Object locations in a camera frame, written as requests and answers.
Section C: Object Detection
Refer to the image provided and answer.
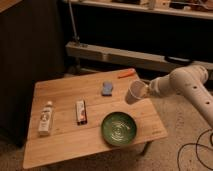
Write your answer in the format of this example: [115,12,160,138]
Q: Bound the metal stand pole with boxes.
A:
[68,0,81,74]

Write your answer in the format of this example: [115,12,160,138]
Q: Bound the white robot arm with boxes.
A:
[142,65,213,129]

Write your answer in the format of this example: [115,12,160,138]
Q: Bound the small rectangular snack box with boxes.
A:
[76,100,87,125]

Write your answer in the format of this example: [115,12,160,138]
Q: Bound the blue sponge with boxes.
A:
[102,82,113,96]

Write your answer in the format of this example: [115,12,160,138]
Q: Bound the upper wooden shelf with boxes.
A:
[62,0,213,20]

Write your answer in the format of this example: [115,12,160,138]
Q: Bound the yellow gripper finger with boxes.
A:
[143,90,149,98]
[141,82,151,90]

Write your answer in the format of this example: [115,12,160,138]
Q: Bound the white tube bottle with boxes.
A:
[38,101,53,136]

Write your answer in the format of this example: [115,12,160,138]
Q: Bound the orange marker pen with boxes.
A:
[118,69,135,79]

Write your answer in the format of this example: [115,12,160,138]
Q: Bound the metal shelf beam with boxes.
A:
[65,41,213,80]

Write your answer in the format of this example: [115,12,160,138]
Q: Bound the white ceramic cup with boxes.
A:
[125,80,147,105]

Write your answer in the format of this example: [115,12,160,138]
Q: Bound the wooden folding table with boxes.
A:
[23,70,168,169]

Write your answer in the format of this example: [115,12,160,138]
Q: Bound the green ceramic bowl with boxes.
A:
[101,112,137,147]

